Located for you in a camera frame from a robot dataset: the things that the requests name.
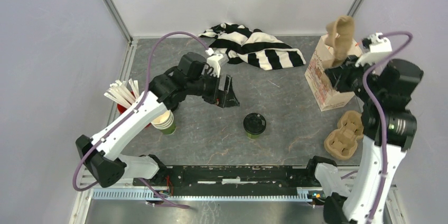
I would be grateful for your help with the black plastic cup lid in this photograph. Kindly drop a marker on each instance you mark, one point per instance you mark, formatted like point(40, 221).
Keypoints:
point(254, 124)

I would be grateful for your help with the white slotted cable duct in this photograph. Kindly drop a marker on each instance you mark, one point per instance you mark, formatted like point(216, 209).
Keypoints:
point(300, 195)

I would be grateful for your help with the green paper coffee cup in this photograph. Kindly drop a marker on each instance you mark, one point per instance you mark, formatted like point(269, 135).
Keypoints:
point(252, 136)

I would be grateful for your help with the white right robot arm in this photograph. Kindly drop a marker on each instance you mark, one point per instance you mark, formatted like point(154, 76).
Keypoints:
point(388, 132)

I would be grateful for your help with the aluminium frame rail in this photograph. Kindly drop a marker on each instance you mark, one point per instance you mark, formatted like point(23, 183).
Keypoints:
point(123, 75)

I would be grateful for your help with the white wrapped straw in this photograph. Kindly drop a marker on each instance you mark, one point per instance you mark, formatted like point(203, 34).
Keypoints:
point(119, 88)
point(118, 99)
point(134, 86)

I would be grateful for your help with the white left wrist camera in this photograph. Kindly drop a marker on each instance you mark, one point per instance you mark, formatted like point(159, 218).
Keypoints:
point(216, 60)

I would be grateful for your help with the brown paper takeout bag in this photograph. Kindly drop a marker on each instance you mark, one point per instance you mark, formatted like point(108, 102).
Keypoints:
point(326, 97)

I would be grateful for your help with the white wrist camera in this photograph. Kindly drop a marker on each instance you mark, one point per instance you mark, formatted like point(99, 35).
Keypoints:
point(216, 60)
point(375, 48)

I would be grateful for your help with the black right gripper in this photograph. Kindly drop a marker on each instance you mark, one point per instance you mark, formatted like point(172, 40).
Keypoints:
point(339, 75)

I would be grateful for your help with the stack of green paper cups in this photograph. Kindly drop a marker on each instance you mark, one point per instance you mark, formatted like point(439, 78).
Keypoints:
point(165, 123)

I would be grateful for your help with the red cup straw holder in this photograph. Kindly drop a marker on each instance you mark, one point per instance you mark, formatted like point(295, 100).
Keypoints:
point(121, 109)

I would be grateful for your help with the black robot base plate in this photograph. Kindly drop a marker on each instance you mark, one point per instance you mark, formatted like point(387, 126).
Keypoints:
point(237, 180)

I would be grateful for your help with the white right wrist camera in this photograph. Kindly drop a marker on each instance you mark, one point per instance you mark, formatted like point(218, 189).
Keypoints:
point(375, 48)

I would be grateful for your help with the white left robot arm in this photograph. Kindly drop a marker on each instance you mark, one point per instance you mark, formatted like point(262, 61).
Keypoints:
point(195, 75)

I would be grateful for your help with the black white striped cloth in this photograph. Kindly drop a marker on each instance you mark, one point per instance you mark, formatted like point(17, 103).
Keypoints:
point(254, 47)

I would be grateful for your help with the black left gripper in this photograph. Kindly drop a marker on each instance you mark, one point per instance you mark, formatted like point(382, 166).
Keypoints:
point(224, 99)

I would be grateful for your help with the brown pulp cup carrier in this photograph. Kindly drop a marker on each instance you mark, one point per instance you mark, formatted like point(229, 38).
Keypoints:
point(340, 37)
point(342, 142)

